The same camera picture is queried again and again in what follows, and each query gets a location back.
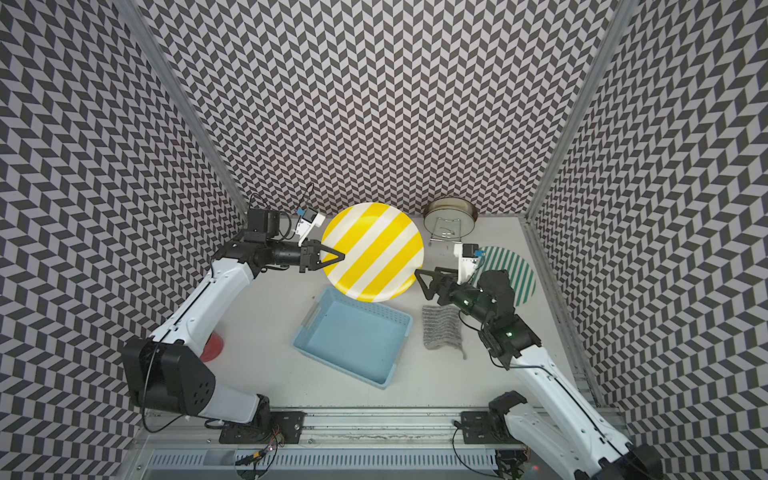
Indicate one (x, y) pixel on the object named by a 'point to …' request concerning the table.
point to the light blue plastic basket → (359, 339)
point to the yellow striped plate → (383, 248)
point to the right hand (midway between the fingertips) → (425, 277)
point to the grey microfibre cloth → (441, 326)
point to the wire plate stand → (446, 230)
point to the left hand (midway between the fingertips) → (340, 259)
